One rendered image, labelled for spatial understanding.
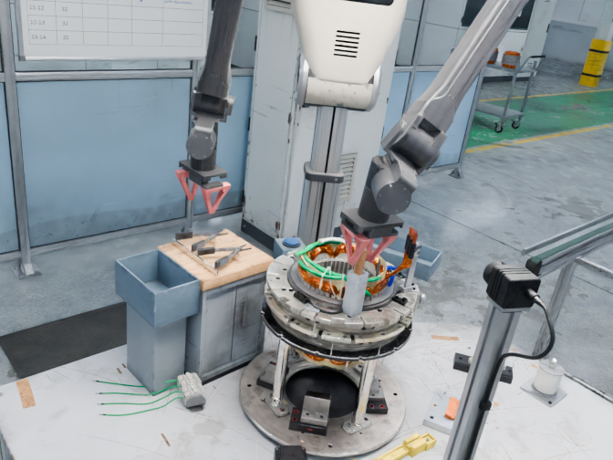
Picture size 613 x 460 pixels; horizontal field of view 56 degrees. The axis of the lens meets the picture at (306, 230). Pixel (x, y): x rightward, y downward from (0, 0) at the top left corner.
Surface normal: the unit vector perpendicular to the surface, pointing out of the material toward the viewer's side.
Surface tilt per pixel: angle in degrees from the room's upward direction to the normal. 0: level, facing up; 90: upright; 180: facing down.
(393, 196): 93
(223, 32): 120
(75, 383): 0
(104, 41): 90
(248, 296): 90
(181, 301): 90
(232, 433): 0
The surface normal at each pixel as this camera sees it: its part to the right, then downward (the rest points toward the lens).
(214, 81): -0.07, 0.81
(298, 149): 0.66, 0.38
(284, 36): -0.75, 0.18
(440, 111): 0.25, 0.17
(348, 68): 0.07, 0.42
